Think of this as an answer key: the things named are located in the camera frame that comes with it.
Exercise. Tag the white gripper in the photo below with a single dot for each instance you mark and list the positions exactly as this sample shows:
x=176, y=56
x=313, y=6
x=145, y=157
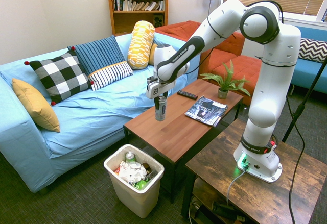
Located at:
x=154, y=90

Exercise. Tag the silver printed drink can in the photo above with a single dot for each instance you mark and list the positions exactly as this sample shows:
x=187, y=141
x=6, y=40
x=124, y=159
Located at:
x=161, y=111

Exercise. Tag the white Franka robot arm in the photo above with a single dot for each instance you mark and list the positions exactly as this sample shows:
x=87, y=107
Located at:
x=270, y=81

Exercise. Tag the green discarded drink can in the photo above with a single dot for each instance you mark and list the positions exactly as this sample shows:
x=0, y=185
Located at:
x=129, y=157

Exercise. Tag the white lined trash bin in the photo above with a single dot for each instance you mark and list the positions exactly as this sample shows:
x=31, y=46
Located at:
x=138, y=201

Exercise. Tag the black remote control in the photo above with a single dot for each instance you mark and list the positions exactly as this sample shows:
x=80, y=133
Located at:
x=187, y=94

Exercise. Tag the small mustard cushion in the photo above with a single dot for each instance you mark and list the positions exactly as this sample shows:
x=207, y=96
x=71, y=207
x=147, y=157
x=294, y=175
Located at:
x=152, y=54

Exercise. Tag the dark cover magazine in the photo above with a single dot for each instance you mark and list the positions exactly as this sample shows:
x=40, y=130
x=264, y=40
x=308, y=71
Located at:
x=207, y=110

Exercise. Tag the yellow patterned bolster pillow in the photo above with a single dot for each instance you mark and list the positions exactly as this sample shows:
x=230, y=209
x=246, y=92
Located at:
x=140, y=45

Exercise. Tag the potted green fern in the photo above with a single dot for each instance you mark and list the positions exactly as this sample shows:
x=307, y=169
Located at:
x=226, y=81

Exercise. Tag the blue striped pillow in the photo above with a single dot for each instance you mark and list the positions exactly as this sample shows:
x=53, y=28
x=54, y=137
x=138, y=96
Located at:
x=102, y=58

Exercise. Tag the dark glass jar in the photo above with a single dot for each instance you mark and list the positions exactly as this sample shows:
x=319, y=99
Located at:
x=147, y=169

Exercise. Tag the light blue sofa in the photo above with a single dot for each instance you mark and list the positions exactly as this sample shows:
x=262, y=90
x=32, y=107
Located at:
x=89, y=117

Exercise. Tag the orange sofa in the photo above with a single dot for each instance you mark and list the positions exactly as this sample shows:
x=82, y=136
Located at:
x=222, y=53

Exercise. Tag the black speaker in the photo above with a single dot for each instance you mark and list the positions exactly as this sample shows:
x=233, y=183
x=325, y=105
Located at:
x=158, y=21

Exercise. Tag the crumpled white tissue paper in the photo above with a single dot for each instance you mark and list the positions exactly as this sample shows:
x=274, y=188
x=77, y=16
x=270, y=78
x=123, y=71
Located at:
x=132, y=171

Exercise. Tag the wooden bookshelf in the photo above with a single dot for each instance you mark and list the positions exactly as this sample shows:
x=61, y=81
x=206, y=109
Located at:
x=138, y=21

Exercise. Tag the red snack wrapper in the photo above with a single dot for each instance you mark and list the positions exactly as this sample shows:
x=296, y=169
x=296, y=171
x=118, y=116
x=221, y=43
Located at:
x=117, y=170

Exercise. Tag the green snack wrapper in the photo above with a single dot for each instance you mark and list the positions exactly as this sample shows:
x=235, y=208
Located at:
x=141, y=184

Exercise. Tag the paperback books row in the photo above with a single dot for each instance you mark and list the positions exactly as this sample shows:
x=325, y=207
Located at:
x=139, y=5

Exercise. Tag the black white checkered pillow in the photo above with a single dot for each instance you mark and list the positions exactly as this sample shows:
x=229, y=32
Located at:
x=58, y=77

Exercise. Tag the red emergency stop button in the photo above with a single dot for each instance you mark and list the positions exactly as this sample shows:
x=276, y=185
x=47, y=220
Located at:
x=272, y=146

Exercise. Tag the mustard yellow pillow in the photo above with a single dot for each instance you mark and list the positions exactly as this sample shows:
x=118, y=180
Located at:
x=35, y=106

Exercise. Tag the power strip with plugs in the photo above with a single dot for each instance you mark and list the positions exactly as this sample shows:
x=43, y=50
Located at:
x=222, y=210

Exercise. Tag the rustic wooden robot table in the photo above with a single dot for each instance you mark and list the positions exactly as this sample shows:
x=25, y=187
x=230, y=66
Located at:
x=255, y=196

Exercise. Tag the blue bench sofa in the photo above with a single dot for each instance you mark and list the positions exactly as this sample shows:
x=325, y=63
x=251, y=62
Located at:
x=310, y=73

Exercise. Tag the black white chevron pillow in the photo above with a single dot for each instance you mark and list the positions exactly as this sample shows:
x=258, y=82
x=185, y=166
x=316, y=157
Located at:
x=313, y=50

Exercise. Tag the wooden coffee table black frame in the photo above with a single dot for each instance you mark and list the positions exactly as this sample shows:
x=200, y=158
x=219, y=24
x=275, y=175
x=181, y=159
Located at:
x=178, y=134

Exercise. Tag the black camera stand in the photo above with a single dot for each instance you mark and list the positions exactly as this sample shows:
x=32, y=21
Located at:
x=304, y=101

